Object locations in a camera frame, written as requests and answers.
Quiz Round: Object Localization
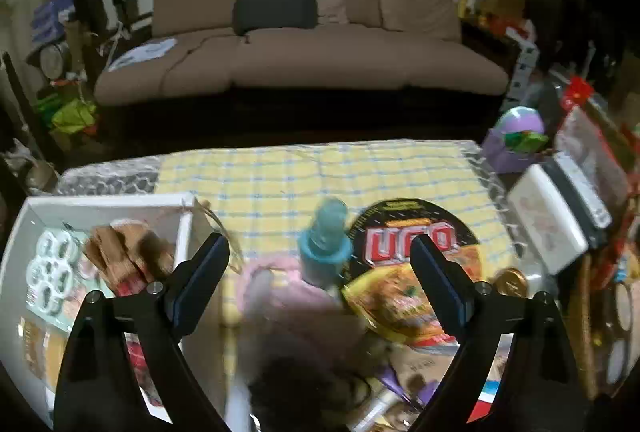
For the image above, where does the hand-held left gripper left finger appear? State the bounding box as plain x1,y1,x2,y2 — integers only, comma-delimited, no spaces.
54,232,232,432

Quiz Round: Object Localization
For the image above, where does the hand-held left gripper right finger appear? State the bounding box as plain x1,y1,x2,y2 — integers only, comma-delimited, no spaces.
409,233,587,432

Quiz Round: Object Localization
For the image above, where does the teal spray bottle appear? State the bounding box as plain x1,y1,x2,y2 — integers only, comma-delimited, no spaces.
297,197,353,298

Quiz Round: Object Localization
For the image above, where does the white storage box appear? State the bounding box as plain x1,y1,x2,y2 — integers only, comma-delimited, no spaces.
0,193,221,428

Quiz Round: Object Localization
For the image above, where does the instant noodle bowl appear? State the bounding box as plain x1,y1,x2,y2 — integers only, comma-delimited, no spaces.
342,198,486,348

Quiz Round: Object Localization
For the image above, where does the yellow lidded jar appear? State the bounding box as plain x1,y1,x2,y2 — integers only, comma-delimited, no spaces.
492,267,528,298

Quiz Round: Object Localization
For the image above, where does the white tissue case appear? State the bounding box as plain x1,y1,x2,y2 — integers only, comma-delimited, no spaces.
506,163,590,275

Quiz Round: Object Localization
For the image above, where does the yellow checked tablecloth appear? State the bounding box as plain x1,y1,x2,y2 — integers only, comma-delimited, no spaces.
152,139,521,432

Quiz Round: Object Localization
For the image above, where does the grey hexagon pattern mat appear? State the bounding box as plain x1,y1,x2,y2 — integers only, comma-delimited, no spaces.
52,162,166,198

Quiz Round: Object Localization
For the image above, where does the mint green flat box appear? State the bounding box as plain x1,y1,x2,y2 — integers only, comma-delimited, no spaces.
20,222,121,338

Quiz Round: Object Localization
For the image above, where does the black scrunchie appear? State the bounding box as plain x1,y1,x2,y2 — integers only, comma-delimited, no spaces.
247,332,371,432

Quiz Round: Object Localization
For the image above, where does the wicker basket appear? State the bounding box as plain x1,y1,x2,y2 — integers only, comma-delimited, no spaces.
575,257,640,403

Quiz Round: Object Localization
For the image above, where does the black flat case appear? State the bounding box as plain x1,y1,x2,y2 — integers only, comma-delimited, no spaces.
542,151,614,249

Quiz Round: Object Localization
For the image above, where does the purple ball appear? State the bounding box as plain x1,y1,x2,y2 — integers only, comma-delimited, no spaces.
492,107,546,148

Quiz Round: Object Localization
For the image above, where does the green bag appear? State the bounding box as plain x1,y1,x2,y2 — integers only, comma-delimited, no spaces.
37,94,98,135

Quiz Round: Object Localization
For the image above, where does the heap of red snack packets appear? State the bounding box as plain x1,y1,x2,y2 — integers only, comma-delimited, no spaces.
552,77,640,193

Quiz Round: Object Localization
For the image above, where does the blue white paper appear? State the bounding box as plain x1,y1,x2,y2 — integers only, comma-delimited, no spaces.
107,38,178,72

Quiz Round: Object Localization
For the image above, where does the brown sofa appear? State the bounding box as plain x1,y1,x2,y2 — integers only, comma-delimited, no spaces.
94,0,510,110

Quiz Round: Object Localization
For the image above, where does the round tin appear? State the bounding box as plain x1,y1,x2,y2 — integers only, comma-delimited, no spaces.
39,43,71,80

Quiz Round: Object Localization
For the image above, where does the black cushion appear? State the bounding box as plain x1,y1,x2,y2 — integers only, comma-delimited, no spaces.
233,0,319,36

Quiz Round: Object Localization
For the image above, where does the stack of blue boxes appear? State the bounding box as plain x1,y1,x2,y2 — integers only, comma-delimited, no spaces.
32,0,76,45

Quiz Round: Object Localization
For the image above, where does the red plaid drawstring pouch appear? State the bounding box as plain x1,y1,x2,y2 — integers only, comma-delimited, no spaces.
82,219,176,393

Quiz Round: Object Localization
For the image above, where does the pink sheer hair tie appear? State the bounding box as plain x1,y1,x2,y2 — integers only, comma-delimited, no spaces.
235,257,366,363

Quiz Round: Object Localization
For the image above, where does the white ring palette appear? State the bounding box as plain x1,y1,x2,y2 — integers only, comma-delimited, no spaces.
25,229,78,315

